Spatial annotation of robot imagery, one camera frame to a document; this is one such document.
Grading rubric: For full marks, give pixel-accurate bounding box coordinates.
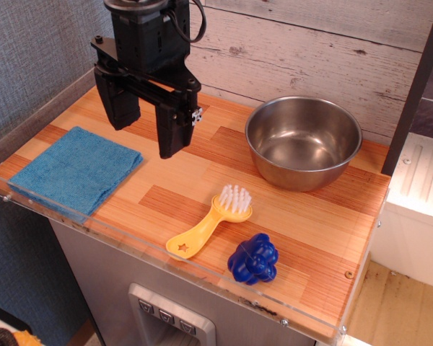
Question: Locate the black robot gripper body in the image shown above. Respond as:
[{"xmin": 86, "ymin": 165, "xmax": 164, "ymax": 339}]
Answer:
[{"xmin": 91, "ymin": 1, "xmax": 201, "ymax": 121}]

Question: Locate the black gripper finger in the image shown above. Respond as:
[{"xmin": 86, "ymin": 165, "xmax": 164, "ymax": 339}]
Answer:
[
  {"xmin": 94, "ymin": 67, "xmax": 141, "ymax": 130},
  {"xmin": 155, "ymin": 104, "xmax": 193, "ymax": 159}
]

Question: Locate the blue rag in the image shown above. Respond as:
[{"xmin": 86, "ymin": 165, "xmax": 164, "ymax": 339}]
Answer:
[{"xmin": 9, "ymin": 127, "xmax": 143, "ymax": 223}]

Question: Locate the silver metal pot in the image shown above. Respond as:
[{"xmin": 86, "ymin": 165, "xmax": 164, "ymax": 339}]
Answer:
[{"xmin": 245, "ymin": 96, "xmax": 363, "ymax": 192}]

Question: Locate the yellow scrub brush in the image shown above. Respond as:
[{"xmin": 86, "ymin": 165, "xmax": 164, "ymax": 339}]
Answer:
[{"xmin": 166, "ymin": 185, "xmax": 253, "ymax": 260}]

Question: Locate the clear acrylic edge guard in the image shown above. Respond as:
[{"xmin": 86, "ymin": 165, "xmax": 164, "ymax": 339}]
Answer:
[{"xmin": 0, "ymin": 178, "xmax": 346, "ymax": 345}]

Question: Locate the blue plastic grape toy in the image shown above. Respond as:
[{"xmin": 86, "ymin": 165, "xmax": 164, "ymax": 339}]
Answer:
[{"xmin": 227, "ymin": 233, "xmax": 279, "ymax": 285}]

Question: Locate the grey toy kitchen cabinet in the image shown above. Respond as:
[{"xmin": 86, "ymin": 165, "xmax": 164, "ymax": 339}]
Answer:
[{"xmin": 51, "ymin": 221, "xmax": 314, "ymax": 345}]

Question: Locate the silver dispenser panel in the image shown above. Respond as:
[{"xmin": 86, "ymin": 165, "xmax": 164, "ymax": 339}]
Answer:
[{"xmin": 128, "ymin": 283, "xmax": 217, "ymax": 345}]

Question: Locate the orange object bottom left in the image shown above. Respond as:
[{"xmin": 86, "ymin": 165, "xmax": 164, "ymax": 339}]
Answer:
[{"xmin": 0, "ymin": 328, "xmax": 43, "ymax": 346}]

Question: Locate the white toy sink unit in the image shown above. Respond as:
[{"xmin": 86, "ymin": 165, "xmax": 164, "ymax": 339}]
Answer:
[{"xmin": 370, "ymin": 133, "xmax": 433, "ymax": 286}]

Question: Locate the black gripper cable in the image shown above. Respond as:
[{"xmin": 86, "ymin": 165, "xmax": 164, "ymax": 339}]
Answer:
[{"xmin": 164, "ymin": 0, "xmax": 207, "ymax": 44}]

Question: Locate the dark right shelf post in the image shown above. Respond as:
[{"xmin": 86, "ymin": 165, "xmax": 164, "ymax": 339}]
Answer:
[{"xmin": 381, "ymin": 24, "xmax": 433, "ymax": 176}]

